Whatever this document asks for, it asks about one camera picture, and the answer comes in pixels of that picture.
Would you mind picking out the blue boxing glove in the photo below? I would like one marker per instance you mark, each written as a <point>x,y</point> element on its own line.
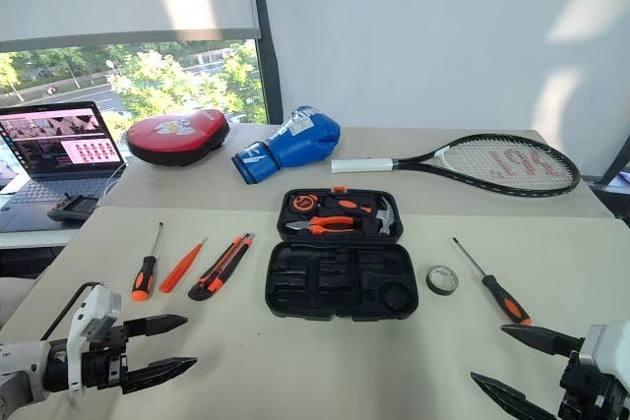
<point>300,142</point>

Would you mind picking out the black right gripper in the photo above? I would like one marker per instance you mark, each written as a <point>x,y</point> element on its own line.
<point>590,395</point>

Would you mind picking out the short orange black screwdriver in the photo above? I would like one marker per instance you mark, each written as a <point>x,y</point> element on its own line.
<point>144,277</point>

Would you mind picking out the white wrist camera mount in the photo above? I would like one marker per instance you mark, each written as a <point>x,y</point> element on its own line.
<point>93,307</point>
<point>610,346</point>

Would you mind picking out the orange test pen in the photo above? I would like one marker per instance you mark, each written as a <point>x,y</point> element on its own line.
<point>179,267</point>

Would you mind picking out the black white tennis racket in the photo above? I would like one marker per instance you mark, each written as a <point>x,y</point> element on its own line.
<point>361,164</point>

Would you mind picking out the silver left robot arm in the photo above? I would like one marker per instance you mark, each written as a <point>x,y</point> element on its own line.
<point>19,366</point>

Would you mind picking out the black tool case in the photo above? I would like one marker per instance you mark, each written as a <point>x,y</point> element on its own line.
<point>339,287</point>

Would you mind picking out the open laptop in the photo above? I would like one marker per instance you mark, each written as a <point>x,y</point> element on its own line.
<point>59,144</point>

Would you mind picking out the black electrical tape roll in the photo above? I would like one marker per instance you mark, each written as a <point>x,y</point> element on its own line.
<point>433,284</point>

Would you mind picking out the orange black tape measure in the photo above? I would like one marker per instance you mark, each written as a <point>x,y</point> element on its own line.
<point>302,203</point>

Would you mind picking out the steel claw hammer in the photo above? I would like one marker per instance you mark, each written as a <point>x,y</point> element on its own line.
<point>386,218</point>

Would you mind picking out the dark metal stand frame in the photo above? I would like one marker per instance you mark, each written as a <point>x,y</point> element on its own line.
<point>617,157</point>

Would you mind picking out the black handheld controller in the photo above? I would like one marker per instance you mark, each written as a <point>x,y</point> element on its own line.
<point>74,207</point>

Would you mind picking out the dark window frame pillar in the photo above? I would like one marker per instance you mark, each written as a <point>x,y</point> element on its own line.
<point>268,46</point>

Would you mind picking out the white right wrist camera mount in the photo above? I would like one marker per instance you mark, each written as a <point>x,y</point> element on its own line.
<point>610,346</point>

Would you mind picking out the red black punch mitt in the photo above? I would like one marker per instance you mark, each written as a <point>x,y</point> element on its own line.
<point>172,137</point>

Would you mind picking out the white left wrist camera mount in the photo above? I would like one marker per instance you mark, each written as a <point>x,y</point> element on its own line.
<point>93,307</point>

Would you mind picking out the orange black utility knife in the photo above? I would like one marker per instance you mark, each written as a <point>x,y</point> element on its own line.
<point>216,275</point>

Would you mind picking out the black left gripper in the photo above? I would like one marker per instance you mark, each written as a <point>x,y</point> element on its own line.
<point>106,366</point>

